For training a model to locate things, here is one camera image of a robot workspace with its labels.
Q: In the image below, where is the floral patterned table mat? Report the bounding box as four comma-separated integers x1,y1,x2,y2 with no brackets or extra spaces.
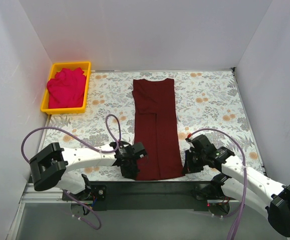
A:
41,70,264,173

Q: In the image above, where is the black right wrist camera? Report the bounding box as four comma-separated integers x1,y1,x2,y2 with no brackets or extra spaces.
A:
190,134,216,154

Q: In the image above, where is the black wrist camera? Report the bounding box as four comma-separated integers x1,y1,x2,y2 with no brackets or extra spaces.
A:
131,142,147,159
190,134,216,154

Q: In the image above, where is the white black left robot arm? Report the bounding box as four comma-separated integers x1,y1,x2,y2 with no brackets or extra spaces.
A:
30,141,147,200

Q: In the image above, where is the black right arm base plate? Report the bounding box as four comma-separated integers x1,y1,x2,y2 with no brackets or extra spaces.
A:
193,181,232,202

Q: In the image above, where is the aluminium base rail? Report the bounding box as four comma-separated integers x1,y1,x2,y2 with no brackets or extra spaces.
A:
21,179,243,202

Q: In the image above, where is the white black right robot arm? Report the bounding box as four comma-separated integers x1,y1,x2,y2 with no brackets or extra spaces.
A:
184,147,290,238

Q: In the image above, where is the dark red t shirt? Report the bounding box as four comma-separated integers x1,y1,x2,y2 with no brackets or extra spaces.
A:
132,78,183,181

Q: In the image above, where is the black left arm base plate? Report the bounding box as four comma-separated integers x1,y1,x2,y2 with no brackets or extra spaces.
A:
68,184,107,201

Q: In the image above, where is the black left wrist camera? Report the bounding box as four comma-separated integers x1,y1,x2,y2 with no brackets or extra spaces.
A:
131,142,147,159

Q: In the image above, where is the yellow plastic bin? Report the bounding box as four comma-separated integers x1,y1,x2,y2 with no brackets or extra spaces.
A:
41,61,91,115

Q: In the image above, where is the bright pink t shirt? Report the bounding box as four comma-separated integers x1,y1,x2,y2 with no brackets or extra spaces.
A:
47,67,86,109

